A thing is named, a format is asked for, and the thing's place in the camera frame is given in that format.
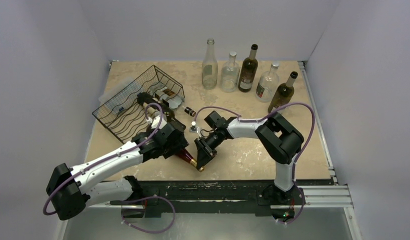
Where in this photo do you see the red wine bottle gold foil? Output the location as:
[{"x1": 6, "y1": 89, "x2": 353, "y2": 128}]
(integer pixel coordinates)
[{"x1": 176, "y1": 148, "x2": 204, "y2": 172}]

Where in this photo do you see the dark bottle black cap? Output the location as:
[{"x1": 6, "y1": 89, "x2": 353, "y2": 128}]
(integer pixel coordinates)
[{"x1": 137, "y1": 92, "x2": 186, "y2": 130}]

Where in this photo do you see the clear bottle black cap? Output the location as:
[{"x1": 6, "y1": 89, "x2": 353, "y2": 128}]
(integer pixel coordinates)
[{"x1": 154, "y1": 87, "x2": 196, "y2": 117}]

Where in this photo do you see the clear round bottle silver cap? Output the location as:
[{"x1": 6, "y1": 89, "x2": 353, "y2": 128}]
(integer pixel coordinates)
[{"x1": 220, "y1": 51, "x2": 240, "y2": 93}]

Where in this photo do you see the tall clear bottle no cap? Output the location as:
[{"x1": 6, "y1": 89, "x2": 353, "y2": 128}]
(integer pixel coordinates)
[{"x1": 201, "y1": 38, "x2": 218, "y2": 90}]

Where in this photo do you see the dark green bottle silver foil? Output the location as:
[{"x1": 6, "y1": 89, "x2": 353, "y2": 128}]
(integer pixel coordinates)
[{"x1": 238, "y1": 44, "x2": 259, "y2": 93}]

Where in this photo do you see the dark bottle grey foil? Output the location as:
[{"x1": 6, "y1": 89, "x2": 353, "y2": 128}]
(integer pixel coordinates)
[{"x1": 268, "y1": 71, "x2": 298, "y2": 113}]

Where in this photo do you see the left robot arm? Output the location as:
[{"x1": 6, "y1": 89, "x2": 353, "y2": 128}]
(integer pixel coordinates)
[{"x1": 43, "y1": 121, "x2": 189, "y2": 221}]

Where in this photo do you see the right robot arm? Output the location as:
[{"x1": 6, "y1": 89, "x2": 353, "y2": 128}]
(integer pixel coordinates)
[{"x1": 194, "y1": 111, "x2": 308, "y2": 204}]

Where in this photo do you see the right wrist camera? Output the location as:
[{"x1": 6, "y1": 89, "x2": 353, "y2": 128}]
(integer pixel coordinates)
[{"x1": 189, "y1": 121, "x2": 200, "y2": 134}]

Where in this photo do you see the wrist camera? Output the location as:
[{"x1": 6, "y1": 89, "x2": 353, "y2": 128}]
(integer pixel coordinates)
[
  {"x1": 147, "y1": 115, "x2": 166, "y2": 129},
  {"x1": 189, "y1": 121, "x2": 200, "y2": 134}
]

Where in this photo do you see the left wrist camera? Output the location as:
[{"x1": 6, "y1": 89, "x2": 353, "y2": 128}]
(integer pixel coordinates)
[{"x1": 147, "y1": 115, "x2": 166, "y2": 129}]

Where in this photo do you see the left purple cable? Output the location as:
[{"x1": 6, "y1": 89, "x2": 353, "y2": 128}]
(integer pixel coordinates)
[{"x1": 42, "y1": 102, "x2": 164, "y2": 216}]

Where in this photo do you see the black wire wine rack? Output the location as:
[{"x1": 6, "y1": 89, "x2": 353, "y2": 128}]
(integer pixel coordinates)
[{"x1": 92, "y1": 65, "x2": 185, "y2": 143}]

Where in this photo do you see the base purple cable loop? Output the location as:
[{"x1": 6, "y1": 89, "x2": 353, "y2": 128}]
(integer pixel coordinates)
[{"x1": 121, "y1": 196, "x2": 176, "y2": 235}]

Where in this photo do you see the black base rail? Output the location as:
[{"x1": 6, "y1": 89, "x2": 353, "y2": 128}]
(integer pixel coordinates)
[{"x1": 105, "y1": 178, "x2": 315, "y2": 220}]

